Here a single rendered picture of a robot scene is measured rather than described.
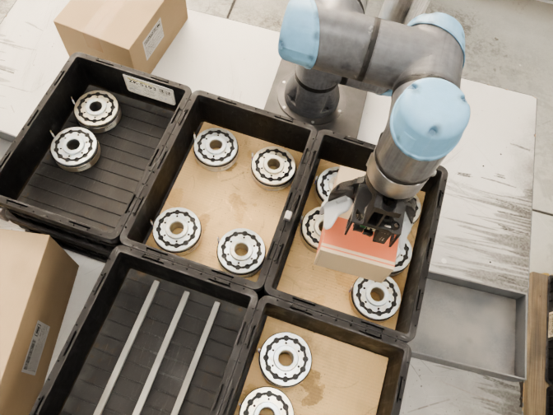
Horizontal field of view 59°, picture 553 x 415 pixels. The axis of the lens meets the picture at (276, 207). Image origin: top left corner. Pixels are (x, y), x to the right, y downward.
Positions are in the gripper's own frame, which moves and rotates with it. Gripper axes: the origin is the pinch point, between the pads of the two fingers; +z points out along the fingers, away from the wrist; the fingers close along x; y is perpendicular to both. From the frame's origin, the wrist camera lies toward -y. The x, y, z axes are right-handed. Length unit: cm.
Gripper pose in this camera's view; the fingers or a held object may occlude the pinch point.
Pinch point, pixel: (363, 220)
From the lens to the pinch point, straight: 84.0
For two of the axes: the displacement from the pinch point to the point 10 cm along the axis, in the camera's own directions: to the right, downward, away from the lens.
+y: -2.6, 8.7, -4.1
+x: 9.6, 2.6, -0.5
